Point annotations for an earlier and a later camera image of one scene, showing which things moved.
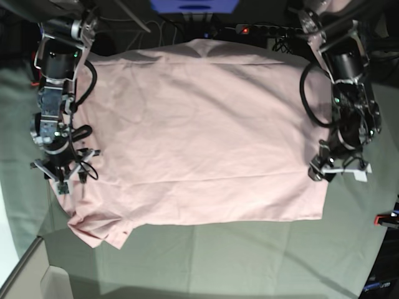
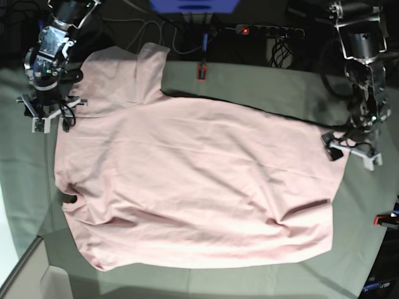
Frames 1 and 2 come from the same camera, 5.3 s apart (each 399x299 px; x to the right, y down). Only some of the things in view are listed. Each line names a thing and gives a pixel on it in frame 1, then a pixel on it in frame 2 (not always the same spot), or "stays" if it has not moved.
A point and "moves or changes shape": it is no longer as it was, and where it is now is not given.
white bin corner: [55, 284] stays
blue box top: [195, 6] stays
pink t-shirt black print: [200, 132] moves or changes shape
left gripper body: [62, 159] → [47, 104]
